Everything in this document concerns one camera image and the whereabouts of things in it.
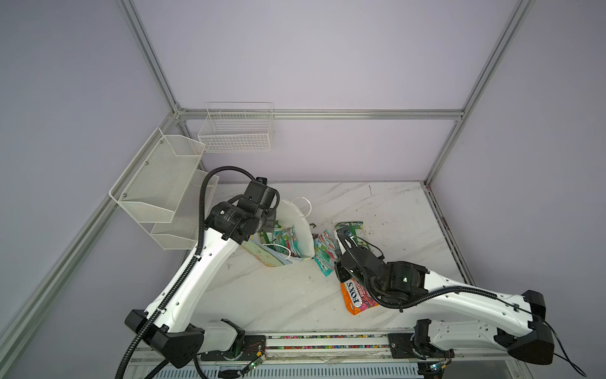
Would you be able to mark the white mesh shelf upper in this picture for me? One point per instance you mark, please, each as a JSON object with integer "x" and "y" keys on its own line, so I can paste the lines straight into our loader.
{"x": 152, "y": 187}

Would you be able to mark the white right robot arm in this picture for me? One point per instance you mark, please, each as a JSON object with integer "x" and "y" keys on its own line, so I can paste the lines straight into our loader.
{"x": 512, "y": 323}

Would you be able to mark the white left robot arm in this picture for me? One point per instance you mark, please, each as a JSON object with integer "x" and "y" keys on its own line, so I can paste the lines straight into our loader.
{"x": 165, "y": 325}

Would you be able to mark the white mesh shelf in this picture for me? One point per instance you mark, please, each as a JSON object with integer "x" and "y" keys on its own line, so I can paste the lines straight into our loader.
{"x": 152, "y": 187}
{"x": 182, "y": 232}

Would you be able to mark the orange Fox's candy bag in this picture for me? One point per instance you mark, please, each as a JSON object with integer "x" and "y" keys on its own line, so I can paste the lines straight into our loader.
{"x": 356, "y": 298}

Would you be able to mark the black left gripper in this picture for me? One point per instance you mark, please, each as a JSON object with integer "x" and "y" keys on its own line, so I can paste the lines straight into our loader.
{"x": 270, "y": 223}

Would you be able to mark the white wire basket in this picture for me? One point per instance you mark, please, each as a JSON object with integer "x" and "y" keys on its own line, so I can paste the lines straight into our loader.
{"x": 238, "y": 127}

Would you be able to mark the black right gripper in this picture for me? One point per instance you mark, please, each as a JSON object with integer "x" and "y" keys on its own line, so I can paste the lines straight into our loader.
{"x": 338, "y": 272}

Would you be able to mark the green candy bag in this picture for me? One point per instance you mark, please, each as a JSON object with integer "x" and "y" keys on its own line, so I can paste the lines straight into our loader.
{"x": 355, "y": 231}
{"x": 267, "y": 239}

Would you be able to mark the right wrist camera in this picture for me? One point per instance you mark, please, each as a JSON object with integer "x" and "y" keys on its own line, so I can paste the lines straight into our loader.
{"x": 345, "y": 239}

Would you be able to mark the teal Fox's candy bag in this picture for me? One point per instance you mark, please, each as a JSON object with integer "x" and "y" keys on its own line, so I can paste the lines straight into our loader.
{"x": 286, "y": 241}
{"x": 326, "y": 252}

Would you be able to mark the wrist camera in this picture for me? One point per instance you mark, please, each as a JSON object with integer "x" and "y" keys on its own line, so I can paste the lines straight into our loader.
{"x": 345, "y": 239}
{"x": 259, "y": 197}

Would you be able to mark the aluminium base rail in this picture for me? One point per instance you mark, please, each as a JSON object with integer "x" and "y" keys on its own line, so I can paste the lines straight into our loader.
{"x": 314, "y": 355}

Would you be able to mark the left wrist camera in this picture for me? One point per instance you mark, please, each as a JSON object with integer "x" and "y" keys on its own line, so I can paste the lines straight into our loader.
{"x": 259, "y": 197}

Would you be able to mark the white mesh shelf lower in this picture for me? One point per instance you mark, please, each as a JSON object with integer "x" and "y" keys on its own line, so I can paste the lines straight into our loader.
{"x": 182, "y": 232}

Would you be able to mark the aluminium frame posts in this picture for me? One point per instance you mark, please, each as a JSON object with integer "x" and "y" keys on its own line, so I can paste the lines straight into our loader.
{"x": 28, "y": 321}

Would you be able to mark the white printed paper bag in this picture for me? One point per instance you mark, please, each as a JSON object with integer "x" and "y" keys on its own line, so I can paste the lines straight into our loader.
{"x": 289, "y": 214}

